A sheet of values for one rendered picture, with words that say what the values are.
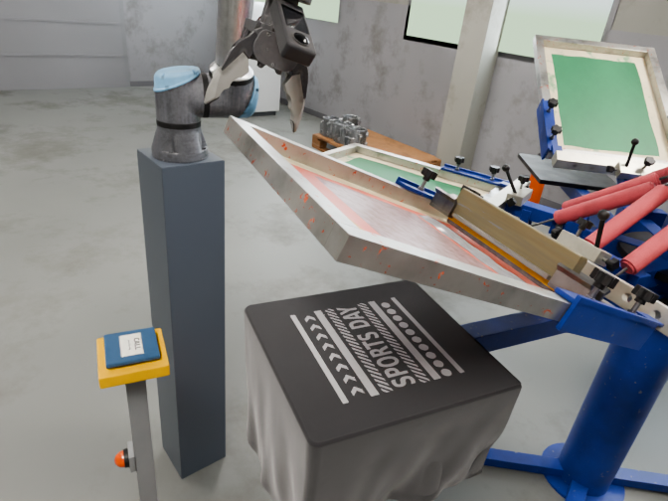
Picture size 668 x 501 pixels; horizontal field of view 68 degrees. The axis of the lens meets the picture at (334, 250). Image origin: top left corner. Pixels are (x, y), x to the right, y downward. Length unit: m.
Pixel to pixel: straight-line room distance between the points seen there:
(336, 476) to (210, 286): 0.79
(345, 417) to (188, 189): 0.76
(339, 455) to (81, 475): 1.38
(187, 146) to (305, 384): 0.72
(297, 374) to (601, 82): 2.17
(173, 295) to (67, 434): 0.96
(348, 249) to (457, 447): 0.68
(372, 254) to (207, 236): 0.93
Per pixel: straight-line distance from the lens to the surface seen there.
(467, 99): 5.33
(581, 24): 5.08
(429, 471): 1.19
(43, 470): 2.24
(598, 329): 1.04
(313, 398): 0.99
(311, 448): 0.93
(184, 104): 1.38
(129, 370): 1.07
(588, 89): 2.71
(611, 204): 1.78
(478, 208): 1.27
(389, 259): 0.63
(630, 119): 2.66
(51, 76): 8.55
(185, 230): 1.45
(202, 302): 1.60
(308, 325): 1.17
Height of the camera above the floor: 1.64
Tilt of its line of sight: 27 degrees down
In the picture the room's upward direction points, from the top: 6 degrees clockwise
